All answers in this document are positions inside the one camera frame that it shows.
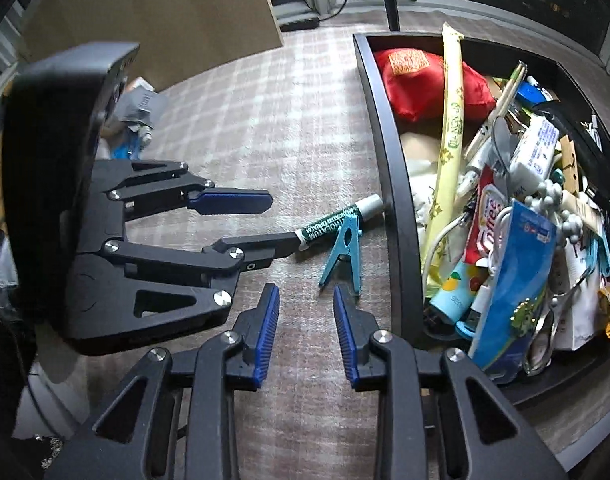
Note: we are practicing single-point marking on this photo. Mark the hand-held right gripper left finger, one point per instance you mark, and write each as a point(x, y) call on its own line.
point(265, 340)

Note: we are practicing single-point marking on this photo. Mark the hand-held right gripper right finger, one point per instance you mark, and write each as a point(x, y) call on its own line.
point(345, 340)

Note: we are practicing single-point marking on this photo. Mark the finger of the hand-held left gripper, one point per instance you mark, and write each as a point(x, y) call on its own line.
point(235, 201)
point(265, 247)

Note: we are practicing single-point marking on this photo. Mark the green and white tube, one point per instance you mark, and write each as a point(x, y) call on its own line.
point(330, 220)

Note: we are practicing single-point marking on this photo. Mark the teal clothespin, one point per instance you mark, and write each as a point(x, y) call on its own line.
point(345, 247)

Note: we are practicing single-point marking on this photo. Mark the black rectangular container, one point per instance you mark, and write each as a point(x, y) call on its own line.
point(392, 210)

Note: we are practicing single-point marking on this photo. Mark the blue box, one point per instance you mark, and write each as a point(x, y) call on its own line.
point(515, 285)

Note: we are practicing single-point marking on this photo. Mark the white tube with blue print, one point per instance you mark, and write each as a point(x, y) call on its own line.
point(535, 150)

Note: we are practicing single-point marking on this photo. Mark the blue printed packet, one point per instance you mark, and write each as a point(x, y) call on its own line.
point(127, 150)

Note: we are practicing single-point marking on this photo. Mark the grey plastic bag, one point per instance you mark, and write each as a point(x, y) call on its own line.
point(145, 105)

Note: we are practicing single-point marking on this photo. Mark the blue fruit print bottle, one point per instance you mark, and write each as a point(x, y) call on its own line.
point(455, 292)

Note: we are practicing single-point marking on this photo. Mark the brown cardboard board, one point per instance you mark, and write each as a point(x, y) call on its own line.
point(160, 10)

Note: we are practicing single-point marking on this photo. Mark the black power strip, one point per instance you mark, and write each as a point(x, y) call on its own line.
point(300, 22)

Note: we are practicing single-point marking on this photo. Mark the red and white snack packet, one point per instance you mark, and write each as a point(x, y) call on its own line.
point(490, 215)

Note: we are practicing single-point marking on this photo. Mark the silver scissors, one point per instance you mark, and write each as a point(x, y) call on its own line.
point(547, 335)

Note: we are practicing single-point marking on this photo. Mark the red fabric pouch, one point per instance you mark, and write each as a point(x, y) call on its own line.
point(415, 90)

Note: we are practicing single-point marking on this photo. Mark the long yellow packet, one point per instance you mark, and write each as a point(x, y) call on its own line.
point(452, 125)

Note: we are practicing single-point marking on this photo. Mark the white paper box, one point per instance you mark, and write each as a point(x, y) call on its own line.
point(580, 315)

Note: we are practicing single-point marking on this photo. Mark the wooden chopstick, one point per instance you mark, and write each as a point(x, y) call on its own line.
point(502, 97)
point(512, 95)

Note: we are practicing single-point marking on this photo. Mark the tan wooden strip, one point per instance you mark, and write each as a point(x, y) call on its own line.
point(570, 160)

